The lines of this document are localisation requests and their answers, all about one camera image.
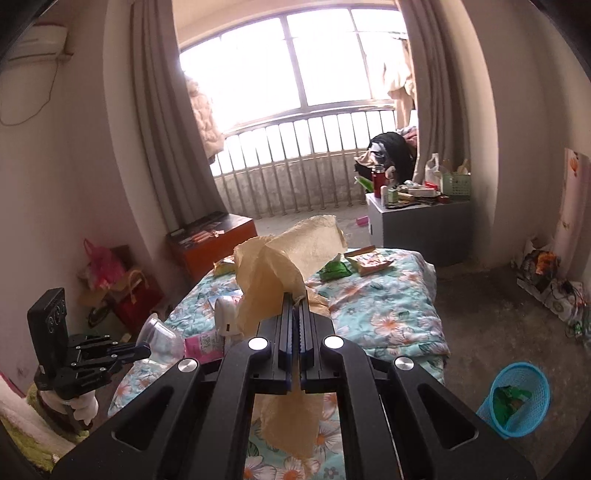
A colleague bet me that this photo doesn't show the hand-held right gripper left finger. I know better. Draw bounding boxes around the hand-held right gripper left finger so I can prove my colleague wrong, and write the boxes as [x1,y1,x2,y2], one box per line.
[51,292,294,480]

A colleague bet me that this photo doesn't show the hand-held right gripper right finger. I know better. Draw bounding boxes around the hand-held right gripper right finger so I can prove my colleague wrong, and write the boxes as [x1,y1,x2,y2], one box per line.
[298,298,539,480]

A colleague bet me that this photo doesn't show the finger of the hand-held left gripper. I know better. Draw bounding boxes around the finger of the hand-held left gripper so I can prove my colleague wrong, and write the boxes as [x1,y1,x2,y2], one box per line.
[70,335,151,365]
[69,359,126,387]

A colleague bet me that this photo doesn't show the white strawberry milk bottle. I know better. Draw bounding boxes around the white strawberry milk bottle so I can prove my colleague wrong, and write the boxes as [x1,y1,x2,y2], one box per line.
[215,295,243,337]

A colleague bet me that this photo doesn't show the beige paper towel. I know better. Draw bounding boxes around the beige paper towel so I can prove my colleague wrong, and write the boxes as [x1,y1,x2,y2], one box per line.
[233,215,349,460]

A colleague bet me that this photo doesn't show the blue plastic wastebasket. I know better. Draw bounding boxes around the blue plastic wastebasket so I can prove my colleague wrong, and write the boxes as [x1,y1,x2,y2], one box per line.
[475,362,551,439]

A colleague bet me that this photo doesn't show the person's left forearm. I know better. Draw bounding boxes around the person's left forearm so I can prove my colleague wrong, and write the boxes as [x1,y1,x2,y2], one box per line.
[0,374,93,467]

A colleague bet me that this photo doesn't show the person's left hand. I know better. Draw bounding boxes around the person's left hand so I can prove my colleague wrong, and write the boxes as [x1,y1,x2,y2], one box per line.
[48,390,99,428]

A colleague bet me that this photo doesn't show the clear bottle with pink label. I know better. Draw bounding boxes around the clear bottle with pink label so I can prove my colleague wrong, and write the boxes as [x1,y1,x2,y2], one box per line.
[136,314,227,370]

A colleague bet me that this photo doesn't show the pink plastic bag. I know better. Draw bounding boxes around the pink plastic bag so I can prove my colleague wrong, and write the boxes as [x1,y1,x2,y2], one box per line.
[83,239,126,289]

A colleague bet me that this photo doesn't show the green snack packet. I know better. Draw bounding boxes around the green snack packet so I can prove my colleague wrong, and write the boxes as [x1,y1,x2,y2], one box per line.
[318,260,354,281]

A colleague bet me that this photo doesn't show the floral blue blanket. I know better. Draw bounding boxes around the floral blue blanket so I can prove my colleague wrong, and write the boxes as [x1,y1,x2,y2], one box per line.
[108,247,451,480]

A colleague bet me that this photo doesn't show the tan snack box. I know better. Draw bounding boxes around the tan snack box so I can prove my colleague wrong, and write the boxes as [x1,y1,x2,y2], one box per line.
[345,248,394,276]

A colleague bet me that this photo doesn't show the orange wooden cabinet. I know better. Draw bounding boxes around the orange wooden cabinet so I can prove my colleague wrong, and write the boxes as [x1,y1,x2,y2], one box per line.
[166,213,258,280]

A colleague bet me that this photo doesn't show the grey cabinet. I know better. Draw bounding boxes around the grey cabinet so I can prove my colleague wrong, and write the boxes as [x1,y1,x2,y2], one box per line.
[366,193,472,267]

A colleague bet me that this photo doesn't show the metal railing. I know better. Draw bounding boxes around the metal railing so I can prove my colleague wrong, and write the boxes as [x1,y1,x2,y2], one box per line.
[210,104,399,219]

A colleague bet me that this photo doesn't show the black backpack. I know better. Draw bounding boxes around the black backpack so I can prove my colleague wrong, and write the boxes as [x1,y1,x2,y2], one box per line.
[368,131,417,182]

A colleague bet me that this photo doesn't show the green plastic basket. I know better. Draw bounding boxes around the green plastic basket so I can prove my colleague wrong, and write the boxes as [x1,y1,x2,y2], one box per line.
[441,172,472,198]

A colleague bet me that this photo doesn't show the grey curtain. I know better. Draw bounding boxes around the grey curtain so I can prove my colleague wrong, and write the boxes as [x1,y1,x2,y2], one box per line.
[397,0,458,184]
[104,0,223,219]

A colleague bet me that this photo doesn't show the fluffy pale coat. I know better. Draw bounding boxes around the fluffy pale coat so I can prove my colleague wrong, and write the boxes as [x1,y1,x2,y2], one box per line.
[186,75,225,160]

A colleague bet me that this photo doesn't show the pile of printed bags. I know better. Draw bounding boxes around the pile of printed bags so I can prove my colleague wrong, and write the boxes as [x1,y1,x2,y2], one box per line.
[516,236,563,292]

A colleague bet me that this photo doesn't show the white printed boxes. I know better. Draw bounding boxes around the white printed boxes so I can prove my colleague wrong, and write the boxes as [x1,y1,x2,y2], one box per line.
[545,278,588,325]

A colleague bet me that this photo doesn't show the white air conditioner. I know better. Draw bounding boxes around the white air conditioner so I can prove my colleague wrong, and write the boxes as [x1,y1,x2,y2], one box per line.
[7,25,75,63]

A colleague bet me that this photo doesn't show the window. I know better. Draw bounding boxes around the window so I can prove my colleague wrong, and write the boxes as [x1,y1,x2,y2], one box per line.
[178,7,409,132]

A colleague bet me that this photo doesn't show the hanging beige garment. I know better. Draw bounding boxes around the hanging beige garment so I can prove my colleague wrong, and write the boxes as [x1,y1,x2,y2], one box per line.
[382,39,416,104]

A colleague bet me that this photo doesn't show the printed wallpaper roll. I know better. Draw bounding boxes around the printed wallpaper roll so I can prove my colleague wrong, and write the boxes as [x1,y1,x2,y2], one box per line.
[553,148,591,282]

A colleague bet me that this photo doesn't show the red bag with yellow handles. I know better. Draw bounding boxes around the red bag with yellow handles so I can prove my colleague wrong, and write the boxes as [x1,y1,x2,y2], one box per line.
[113,270,162,334]

